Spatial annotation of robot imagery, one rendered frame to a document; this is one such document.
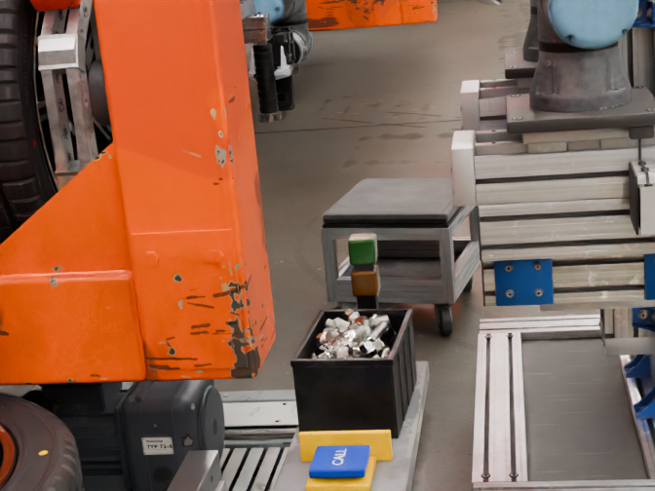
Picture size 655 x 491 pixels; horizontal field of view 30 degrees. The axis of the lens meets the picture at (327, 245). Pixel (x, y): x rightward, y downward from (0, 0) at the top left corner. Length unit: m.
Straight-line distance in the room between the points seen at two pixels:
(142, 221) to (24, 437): 0.33
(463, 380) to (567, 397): 0.66
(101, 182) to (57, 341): 0.24
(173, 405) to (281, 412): 0.74
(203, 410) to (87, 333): 0.34
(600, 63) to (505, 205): 0.25
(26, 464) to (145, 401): 0.43
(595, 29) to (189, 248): 0.62
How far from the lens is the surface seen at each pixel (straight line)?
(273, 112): 2.34
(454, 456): 2.62
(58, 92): 2.00
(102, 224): 1.72
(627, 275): 1.96
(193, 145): 1.63
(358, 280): 1.84
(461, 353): 3.14
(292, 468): 1.61
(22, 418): 1.75
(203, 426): 2.01
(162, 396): 2.01
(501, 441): 2.15
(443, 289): 3.21
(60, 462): 1.60
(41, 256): 1.76
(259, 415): 2.70
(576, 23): 1.68
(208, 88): 1.61
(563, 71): 1.84
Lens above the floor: 1.17
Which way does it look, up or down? 16 degrees down
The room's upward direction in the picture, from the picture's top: 5 degrees counter-clockwise
